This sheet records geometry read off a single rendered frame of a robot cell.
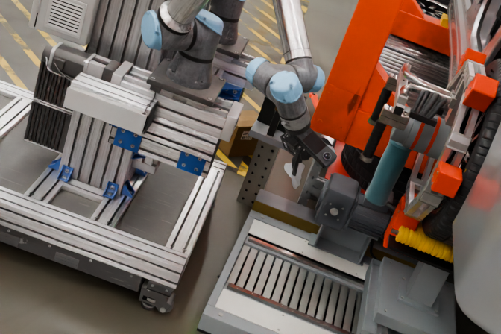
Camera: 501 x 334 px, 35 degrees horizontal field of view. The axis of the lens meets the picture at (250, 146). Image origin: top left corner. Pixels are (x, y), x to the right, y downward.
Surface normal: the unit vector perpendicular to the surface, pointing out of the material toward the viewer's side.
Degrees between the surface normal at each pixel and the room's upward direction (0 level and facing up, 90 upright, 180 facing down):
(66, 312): 0
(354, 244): 90
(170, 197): 0
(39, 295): 0
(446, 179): 90
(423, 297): 90
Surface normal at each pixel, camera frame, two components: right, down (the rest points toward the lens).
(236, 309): 0.31, -0.85
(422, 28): -0.22, 0.38
